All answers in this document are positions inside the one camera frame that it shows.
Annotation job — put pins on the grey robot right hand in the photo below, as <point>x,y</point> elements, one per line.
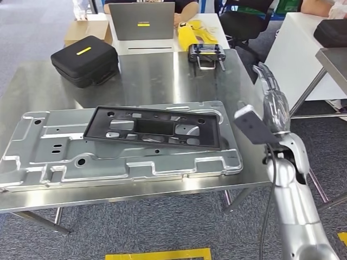
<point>276,107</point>

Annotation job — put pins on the black plastic panel part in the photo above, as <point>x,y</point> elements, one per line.
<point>154,127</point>

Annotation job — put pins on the steel workbench table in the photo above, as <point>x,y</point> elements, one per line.
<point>336,68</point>
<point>162,82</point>

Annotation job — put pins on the white cabinet panel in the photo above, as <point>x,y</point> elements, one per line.
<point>292,54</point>

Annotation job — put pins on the person's white shoe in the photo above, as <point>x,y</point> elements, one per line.
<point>339,106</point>

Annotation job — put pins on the black office chair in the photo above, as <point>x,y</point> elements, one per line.
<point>243,25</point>

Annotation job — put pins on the black zip carry case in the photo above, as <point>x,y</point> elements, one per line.
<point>330,34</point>

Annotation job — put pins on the grey handheld remote controller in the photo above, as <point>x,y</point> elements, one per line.
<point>206,52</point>

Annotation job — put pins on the yellow plastic object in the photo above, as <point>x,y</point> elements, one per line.
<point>187,36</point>

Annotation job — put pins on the white desk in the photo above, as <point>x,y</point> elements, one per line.
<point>151,46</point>

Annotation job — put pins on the grey laptop computer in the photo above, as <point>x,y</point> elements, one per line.
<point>140,21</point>

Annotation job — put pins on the black flat panel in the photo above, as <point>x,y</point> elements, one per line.
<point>84,61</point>

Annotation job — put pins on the brown cardboard box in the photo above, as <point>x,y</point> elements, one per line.
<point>86,30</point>

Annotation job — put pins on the grey metal stamped plate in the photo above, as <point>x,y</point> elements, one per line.
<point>54,161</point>

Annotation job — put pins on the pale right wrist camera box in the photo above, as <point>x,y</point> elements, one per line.
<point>252,125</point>

